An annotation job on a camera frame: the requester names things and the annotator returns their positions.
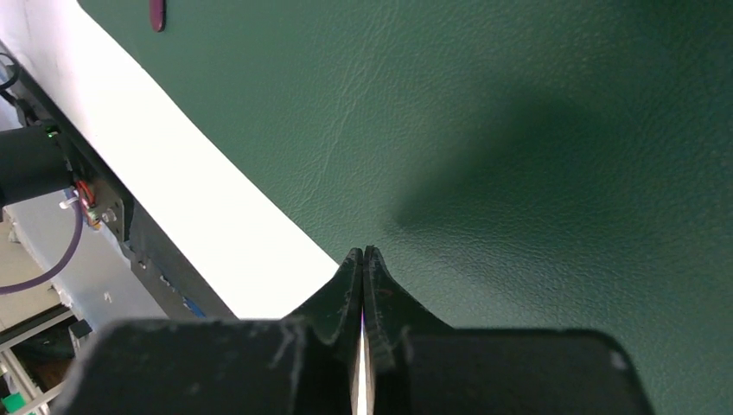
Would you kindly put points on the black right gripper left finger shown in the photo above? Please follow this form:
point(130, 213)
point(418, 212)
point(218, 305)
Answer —
point(303, 363)

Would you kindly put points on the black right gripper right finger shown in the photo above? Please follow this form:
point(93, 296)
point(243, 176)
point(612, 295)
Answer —
point(418, 364)

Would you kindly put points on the green placemat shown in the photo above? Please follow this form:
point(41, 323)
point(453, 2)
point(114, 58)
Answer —
point(518, 163)

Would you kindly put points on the purple metallic fork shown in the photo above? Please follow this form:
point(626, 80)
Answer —
point(157, 15)

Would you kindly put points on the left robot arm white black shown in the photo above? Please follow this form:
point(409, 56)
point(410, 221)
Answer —
point(32, 164)

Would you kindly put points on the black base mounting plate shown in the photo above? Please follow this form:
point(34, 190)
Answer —
point(104, 200)

